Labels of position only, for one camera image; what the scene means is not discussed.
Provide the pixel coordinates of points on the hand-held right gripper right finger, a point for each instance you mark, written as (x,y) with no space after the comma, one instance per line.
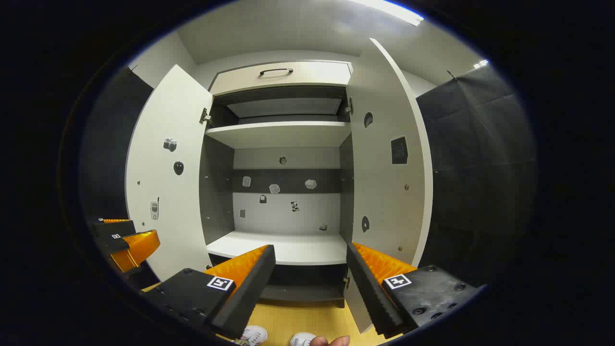
(375,293)

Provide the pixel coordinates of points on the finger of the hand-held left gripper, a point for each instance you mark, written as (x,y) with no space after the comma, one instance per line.
(115,227)
(139,245)

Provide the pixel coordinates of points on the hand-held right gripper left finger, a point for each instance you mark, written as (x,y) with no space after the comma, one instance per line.
(250,293)

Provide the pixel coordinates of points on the white canvas shoe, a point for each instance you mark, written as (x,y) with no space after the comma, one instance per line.
(254,335)
(301,340)

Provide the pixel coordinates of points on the white shoe cabinet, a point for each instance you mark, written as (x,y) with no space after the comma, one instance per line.
(288,216)

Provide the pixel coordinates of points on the dark cabinet bottom panel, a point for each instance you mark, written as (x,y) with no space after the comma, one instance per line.
(298,292)

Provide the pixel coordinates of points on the white cabinet drawer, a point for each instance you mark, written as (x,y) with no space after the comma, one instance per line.
(317,74)

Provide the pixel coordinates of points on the small ceiling light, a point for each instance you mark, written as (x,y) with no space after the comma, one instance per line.
(481,64)

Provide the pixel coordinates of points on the long ceiling light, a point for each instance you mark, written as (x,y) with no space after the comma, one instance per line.
(394,12)

